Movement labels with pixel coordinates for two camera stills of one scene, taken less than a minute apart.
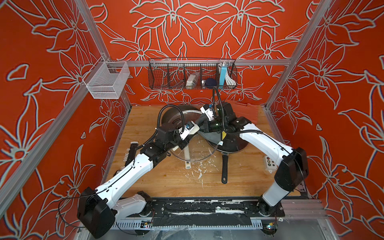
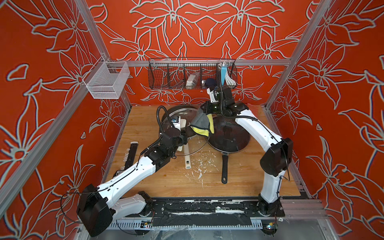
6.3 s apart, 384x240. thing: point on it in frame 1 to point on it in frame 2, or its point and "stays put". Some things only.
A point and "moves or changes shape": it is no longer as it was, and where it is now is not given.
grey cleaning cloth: [213, 137] moves or changes shape
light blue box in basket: [223, 73] stays put
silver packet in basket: [192, 79] stays put
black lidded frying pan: [230, 142] stays put
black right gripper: [206, 124] to [207, 110]
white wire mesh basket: [109, 81] stays put
